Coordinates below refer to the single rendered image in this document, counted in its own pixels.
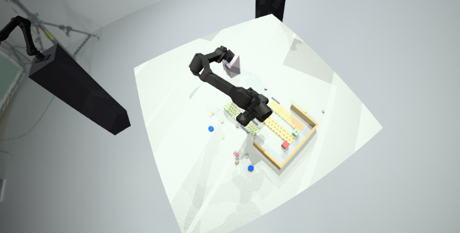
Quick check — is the pale yellow strip with cyan dots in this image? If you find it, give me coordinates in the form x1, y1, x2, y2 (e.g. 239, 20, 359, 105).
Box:
223, 102, 260, 136

